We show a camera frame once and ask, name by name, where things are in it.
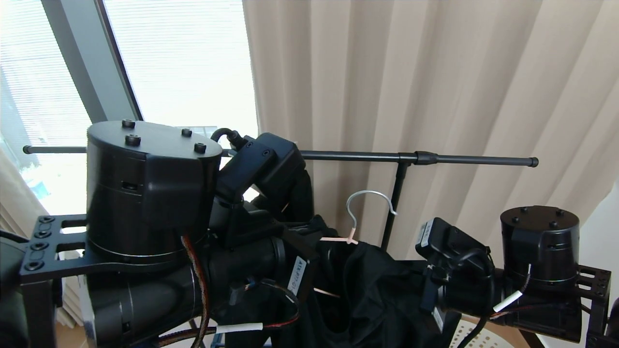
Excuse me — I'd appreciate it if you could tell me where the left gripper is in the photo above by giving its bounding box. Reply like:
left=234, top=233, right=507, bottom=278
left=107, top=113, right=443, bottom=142
left=87, top=213, right=321, bottom=348

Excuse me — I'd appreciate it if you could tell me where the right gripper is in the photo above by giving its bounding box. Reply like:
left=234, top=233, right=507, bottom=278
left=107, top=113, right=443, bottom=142
left=421, top=270, right=583, bottom=345

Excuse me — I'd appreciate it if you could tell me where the black garment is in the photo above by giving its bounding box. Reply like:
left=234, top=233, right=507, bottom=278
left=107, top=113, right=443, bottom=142
left=290, top=215, right=462, bottom=348

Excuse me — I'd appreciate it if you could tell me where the pink clothes hanger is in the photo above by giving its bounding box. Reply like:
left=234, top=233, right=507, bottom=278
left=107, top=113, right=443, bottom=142
left=314, top=190, right=398, bottom=298

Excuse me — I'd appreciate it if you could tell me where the white laundry basket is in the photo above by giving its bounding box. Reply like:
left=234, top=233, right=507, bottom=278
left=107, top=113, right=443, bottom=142
left=450, top=319, right=516, bottom=348

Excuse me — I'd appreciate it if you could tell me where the black clothes rack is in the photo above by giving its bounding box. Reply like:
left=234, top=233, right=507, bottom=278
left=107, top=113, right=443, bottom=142
left=23, top=144, right=539, bottom=252

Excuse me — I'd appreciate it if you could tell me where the window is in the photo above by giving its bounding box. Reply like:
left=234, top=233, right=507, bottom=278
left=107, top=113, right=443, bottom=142
left=0, top=0, right=259, bottom=216

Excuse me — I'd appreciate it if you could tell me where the black cable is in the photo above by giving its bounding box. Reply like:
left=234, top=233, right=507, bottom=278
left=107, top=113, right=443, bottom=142
left=457, top=317, right=489, bottom=348
left=211, top=128, right=242, bottom=145

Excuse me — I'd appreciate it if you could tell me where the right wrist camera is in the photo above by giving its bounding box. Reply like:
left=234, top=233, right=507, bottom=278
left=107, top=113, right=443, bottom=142
left=415, top=217, right=495, bottom=281

